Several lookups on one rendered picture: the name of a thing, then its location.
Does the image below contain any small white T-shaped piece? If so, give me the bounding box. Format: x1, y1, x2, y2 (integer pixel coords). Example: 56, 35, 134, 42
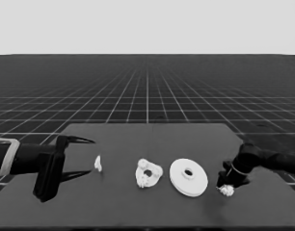
94, 154, 103, 172

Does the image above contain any small white toothed gear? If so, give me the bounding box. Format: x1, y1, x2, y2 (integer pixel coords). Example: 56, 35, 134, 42
218, 183, 235, 197
136, 177, 149, 190
151, 165, 164, 178

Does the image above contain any large thick white disc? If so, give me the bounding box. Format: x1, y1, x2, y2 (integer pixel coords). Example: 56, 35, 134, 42
169, 158, 209, 198

